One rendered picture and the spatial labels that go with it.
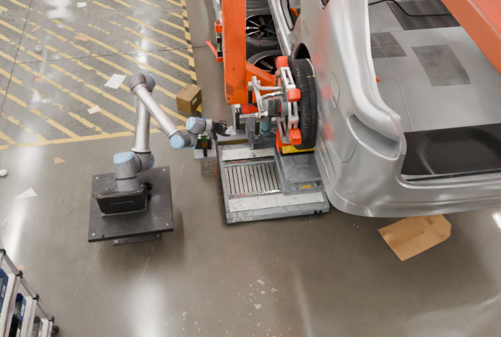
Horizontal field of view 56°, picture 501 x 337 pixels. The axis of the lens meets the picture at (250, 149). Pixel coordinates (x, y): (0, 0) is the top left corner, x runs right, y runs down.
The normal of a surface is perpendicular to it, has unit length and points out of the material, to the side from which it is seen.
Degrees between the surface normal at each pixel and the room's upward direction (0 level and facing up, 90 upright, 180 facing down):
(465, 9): 90
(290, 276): 0
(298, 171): 0
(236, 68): 90
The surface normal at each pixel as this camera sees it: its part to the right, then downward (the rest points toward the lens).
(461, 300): 0.01, -0.68
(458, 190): 0.11, 0.73
